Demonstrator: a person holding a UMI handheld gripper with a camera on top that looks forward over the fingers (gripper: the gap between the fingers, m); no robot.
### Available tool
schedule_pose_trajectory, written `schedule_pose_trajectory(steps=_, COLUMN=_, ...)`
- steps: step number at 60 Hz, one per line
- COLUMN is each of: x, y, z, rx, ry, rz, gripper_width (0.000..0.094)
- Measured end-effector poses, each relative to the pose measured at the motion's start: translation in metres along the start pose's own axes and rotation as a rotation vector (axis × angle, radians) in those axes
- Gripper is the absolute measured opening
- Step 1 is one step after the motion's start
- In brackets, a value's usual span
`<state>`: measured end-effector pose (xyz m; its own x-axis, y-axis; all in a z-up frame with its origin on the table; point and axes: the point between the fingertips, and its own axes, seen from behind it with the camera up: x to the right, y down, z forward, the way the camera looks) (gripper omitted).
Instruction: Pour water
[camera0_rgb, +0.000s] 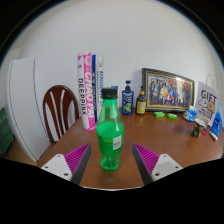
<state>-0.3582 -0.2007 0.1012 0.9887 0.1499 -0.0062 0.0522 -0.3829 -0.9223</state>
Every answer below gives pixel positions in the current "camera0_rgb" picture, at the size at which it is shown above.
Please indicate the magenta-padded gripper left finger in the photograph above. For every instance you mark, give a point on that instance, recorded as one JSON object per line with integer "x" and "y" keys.
{"x": 60, "y": 165}

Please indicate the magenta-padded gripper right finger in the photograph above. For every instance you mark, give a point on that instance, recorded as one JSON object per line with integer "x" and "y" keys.
{"x": 164, "y": 165}

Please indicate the green plastic drink bottle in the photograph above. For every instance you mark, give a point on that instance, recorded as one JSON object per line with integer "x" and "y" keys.
{"x": 110, "y": 133}

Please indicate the flat round red coaster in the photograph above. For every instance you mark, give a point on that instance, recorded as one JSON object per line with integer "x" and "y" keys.
{"x": 204, "y": 132}

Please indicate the blue tissue pack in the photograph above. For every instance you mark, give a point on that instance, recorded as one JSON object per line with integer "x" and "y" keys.
{"x": 190, "y": 115}

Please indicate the white remote control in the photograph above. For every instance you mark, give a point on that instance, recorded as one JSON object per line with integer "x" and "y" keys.
{"x": 213, "y": 136}

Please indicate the green crate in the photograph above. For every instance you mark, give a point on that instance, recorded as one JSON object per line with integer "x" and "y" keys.
{"x": 5, "y": 133}

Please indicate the small brown pump bottle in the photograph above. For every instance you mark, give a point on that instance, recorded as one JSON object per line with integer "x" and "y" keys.
{"x": 141, "y": 105}

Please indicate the blue detergent bottle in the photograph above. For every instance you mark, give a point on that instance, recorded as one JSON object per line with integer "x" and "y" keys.
{"x": 217, "y": 123}

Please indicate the white cabinet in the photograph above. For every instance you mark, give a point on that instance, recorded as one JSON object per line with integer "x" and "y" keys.
{"x": 21, "y": 106}

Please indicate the dark wooden chair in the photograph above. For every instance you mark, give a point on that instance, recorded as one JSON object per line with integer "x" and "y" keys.
{"x": 60, "y": 91}

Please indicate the pink and white tube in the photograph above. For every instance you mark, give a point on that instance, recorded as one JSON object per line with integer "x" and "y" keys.
{"x": 87, "y": 96}

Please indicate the dark blue pump bottle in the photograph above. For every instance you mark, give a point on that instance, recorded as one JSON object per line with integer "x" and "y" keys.
{"x": 127, "y": 100}

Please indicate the framed group picture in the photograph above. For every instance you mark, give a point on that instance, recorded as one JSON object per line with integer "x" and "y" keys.
{"x": 168, "y": 90}

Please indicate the white paper gift bag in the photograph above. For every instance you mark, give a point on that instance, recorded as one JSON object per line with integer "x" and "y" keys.
{"x": 206, "y": 98}

